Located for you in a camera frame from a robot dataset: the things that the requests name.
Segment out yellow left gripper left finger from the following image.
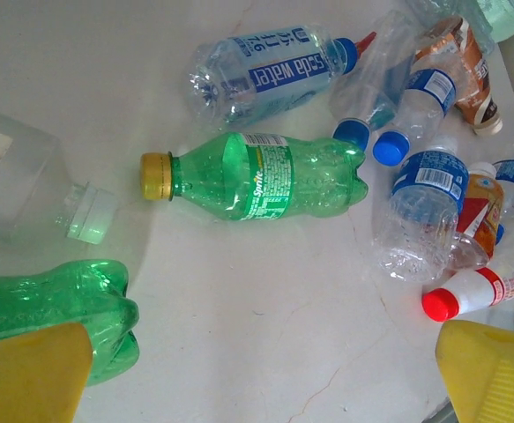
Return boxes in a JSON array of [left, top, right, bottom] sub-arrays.
[[0, 321, 95, 423]]

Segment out blue-cap blue-label water bottle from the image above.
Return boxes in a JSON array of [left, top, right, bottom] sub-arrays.
[[372, 65, 460, 167]]

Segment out green Sprite bottle yellow cap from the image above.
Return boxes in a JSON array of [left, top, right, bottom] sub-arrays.
[[139, 130, 370, 224], [0, 258, 141, 389]]

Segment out clear bottle wave label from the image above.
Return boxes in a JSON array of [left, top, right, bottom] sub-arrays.
[[329, 9, 421, 153]]

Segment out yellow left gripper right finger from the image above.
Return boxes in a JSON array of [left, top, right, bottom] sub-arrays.
[[434, 319, 514, 423]]

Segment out soda water bottle blue cap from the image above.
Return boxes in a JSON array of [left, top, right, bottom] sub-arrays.
[[188, 24, 357, 127]]

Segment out clear square bottle white cap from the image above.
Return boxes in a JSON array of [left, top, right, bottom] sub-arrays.
[[0, 101, 119, 246]]

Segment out orange label bottle white cap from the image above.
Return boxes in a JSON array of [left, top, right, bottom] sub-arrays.
[[448, 161, 507, 272]]

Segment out white-cap blue-label water bottle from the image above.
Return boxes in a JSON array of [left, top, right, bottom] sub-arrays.
[[372, 136, 472, 283]]

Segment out brown label bottle beige cap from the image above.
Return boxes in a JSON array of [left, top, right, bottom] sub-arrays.
[[414, 16, 504, 137]]

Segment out clear bottle red cap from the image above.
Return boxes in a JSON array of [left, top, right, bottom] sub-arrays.
[[421, 262, 514, 323]]

